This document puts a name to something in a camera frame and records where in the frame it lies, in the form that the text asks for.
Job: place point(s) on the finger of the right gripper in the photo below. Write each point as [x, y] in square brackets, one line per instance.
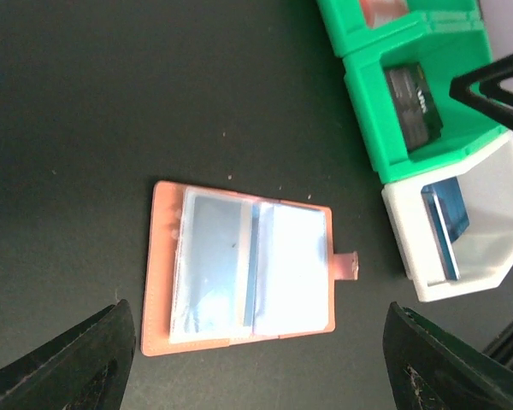
[491, 100]

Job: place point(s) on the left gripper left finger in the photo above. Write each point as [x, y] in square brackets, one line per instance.
[86, 367]

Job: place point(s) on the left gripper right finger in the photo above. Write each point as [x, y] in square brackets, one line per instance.
[429, 368]

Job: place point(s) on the green and white card bin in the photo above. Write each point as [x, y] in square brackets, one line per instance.
[446, 169]

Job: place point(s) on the blue card stack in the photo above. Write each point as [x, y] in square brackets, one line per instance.
[449, 219]

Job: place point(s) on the blue credit card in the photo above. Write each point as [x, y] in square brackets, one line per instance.
[212, 274]

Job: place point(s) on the black card stack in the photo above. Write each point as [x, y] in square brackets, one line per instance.
[416, 110]

